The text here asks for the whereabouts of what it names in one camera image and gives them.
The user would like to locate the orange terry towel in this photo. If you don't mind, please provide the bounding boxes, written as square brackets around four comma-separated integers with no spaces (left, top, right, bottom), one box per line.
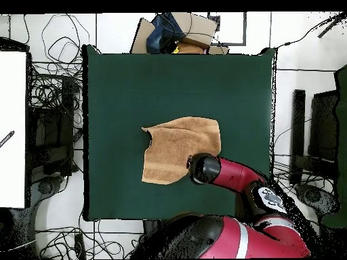
[141,116,222,186]

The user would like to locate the orange brown cloth item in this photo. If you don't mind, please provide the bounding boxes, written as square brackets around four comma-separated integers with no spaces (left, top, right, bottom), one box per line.
[176,42,207,55]

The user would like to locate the flat cardboard sheet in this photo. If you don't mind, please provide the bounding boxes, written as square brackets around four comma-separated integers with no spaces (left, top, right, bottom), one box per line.
[129,18,157,54]

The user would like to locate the dark green table cloth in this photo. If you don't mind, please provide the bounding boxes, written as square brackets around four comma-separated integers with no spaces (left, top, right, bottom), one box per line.
[82,44,277,222]

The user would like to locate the black upright bar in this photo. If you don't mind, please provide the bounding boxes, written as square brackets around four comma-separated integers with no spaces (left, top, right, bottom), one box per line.
[289,89,306,186]

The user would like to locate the blue bag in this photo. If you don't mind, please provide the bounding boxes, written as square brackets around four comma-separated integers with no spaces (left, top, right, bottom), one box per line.
[146,12,185,54]

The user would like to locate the dark stand foot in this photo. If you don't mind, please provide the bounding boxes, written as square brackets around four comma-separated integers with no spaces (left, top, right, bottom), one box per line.
[31,175,66,197]
[294,183,340,216]

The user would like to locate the large cardboard box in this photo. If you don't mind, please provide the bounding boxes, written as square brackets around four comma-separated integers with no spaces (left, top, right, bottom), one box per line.
[170,12,219,49]

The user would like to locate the black power strip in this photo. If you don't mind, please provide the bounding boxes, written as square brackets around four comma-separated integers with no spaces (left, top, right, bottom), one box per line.
[74,233,87,259]

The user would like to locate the black equipment rack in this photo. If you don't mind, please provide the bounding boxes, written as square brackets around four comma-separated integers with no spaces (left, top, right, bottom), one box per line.
[26,75,82,177]

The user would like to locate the black panel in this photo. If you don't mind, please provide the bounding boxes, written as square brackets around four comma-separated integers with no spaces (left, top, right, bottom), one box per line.
[308,90,340,163]

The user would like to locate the white board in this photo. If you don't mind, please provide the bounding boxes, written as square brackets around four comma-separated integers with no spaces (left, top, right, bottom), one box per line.
[0,51,28,209]

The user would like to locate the striped black rod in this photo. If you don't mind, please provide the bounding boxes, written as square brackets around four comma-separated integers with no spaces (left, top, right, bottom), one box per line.
[0,130,16,148]

